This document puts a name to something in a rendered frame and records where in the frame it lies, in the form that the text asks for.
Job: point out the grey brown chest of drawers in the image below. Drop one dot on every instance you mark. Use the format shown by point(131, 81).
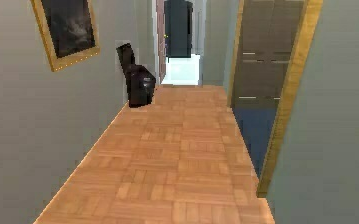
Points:
point(265, 56)

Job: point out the reddish brown room door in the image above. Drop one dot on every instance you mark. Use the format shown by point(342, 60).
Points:
point(161, 43)

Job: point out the yellow wooden door frame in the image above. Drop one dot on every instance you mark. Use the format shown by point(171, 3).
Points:
point(292, 90)

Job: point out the gold framed dark painting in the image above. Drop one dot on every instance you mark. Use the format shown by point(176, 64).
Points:
point(70, 28)

